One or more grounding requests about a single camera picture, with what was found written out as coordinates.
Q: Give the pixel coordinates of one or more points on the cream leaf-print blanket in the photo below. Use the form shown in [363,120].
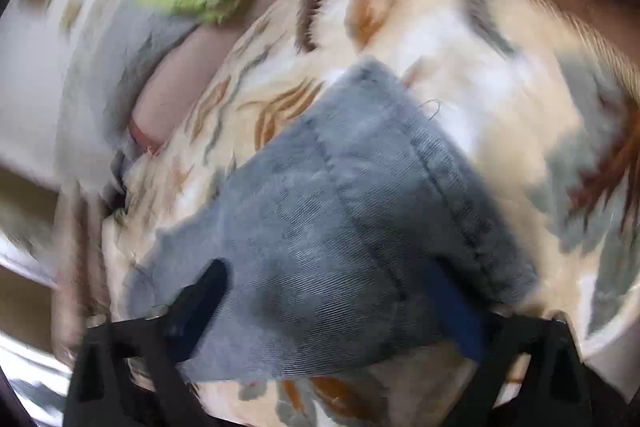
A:
[500,107]

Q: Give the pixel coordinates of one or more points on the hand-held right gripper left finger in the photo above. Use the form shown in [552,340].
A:
[209,289]

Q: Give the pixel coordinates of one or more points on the blue denim pants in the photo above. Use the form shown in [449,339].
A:
[325,217]

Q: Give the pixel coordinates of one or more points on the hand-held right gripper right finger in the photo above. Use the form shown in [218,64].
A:
[452,307]

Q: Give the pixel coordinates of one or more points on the grey quilted cloth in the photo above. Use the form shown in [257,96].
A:
[150,52]

